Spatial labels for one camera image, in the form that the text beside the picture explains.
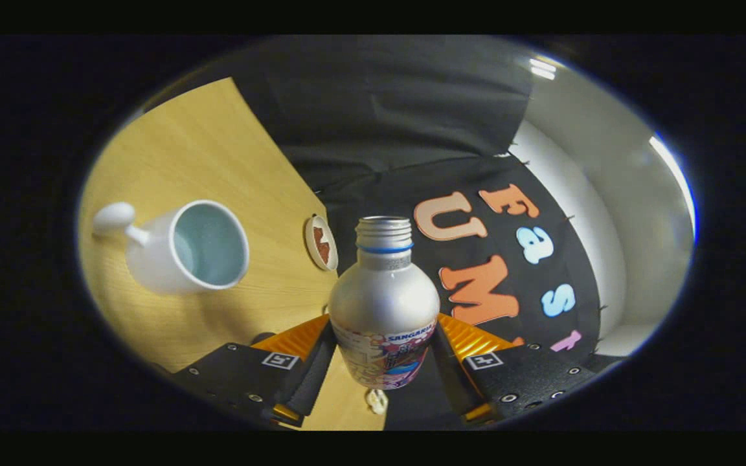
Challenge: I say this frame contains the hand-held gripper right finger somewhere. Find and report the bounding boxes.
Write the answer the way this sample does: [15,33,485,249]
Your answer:
[433,313,598,425]

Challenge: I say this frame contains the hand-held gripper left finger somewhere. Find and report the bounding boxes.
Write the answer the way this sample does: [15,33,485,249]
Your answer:
[172,315,338,428]

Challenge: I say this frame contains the silver juice bottle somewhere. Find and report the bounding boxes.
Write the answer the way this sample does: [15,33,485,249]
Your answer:
[328,216,442,391]

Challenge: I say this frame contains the white cup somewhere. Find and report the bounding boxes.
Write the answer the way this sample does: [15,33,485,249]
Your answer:
[93,199,250,296]

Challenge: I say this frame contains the white oval plate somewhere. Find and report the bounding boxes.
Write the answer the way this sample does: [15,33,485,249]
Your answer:
[304,214,339,271]

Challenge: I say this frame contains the wooden table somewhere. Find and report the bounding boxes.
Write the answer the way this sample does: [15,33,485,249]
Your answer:
[78,78,388,431]

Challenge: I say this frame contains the black backdrop cloth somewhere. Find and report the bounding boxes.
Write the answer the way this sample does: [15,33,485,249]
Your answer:
[146,36,627,431]

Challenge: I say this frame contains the large ceiling light panel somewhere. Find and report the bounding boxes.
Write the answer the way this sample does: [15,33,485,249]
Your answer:
[648,133,698,241]

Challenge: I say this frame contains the ceiling strip light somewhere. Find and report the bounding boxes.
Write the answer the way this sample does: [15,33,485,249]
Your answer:
[528,58,559,82]

